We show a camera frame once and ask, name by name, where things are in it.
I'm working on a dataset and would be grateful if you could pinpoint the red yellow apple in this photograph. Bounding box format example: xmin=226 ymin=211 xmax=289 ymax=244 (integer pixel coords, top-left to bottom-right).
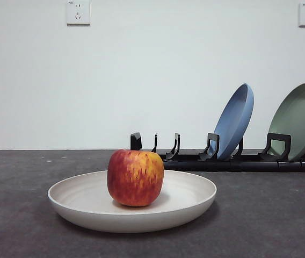
xmin=107 ymin=149 xmax=165 ymax=207

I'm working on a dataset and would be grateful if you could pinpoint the pale yellow cream plate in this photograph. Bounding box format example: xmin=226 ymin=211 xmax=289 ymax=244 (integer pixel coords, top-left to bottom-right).
xmin=47 ymin=169 xmax=217 ymax=233

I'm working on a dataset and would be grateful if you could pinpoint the blue plate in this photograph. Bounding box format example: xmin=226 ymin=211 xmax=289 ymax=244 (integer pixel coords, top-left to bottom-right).
xmin=213 ymin=83 xmax=255 ymax=160

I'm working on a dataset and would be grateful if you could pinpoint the black plate rack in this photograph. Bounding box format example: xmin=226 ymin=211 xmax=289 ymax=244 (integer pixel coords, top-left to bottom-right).
xmin=130 ymin=132 xmax=305 ymax=173

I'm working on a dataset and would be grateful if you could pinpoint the green plate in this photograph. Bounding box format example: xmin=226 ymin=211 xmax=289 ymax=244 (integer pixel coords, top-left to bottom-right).
xmin=268 ymin=82 xmax=305 ymax=162

